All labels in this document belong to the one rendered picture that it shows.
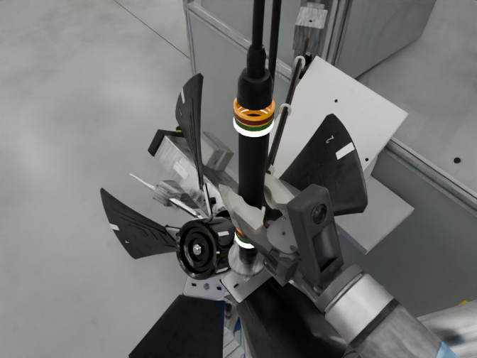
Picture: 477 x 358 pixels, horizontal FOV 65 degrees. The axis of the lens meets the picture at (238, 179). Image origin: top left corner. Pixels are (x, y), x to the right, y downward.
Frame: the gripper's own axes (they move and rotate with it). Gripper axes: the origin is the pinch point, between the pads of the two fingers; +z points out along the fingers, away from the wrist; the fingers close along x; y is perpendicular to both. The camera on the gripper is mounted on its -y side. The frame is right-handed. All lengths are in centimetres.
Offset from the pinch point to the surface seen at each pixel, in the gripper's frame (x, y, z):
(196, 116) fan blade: 8.7, 10.8, 23.8
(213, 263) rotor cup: -4.6, 24.3, 1.6
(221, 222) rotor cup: 1.7, 23.5, 7.2
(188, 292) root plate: -9.8, 36.8, 4.5
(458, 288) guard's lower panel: 70, 85, -36
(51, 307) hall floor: -52, 149, 82
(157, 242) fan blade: -8.1, 40.5, 20.8
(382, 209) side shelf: 59, 62, -4
